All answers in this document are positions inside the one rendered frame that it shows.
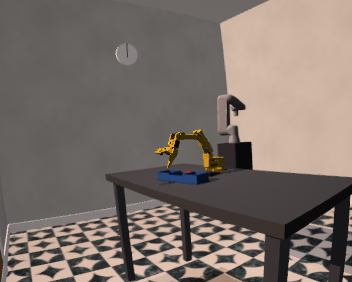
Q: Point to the blue bin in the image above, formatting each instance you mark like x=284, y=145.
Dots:
x=183, y=177

